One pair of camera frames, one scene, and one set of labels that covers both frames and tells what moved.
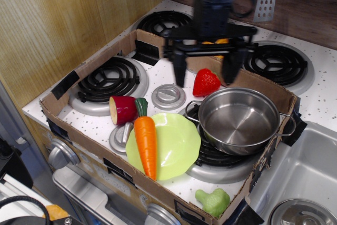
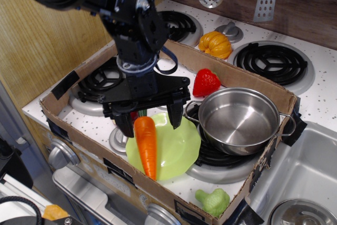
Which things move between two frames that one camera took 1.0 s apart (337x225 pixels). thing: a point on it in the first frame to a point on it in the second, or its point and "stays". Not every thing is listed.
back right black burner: x=281 y=65 stays
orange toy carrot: x=146 y=135 stays
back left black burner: x=162 y=23 stays
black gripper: x=212 y=32 to x=145 y=90
